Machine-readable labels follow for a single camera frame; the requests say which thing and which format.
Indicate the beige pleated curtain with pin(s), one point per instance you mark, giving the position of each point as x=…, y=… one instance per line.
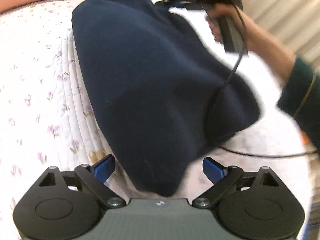
x=294, y=22

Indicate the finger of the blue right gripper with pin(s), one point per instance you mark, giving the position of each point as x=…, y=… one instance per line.
x=182, y=5

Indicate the floral quilted bed cover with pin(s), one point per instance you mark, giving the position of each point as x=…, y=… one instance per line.
x=47, y=120

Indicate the navy striped hooded jacket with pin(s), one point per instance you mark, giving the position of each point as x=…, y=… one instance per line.
x=159, y=96

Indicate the person's right hand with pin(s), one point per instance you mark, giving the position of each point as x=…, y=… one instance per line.
x=235, y=14

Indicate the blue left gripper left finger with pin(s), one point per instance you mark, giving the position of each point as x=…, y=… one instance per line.
x=104, y=168

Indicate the right forearm green sleeve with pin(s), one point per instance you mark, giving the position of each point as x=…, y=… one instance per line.
x=300, y=94

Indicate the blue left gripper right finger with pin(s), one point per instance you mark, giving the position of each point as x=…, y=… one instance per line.
x=213, y=170

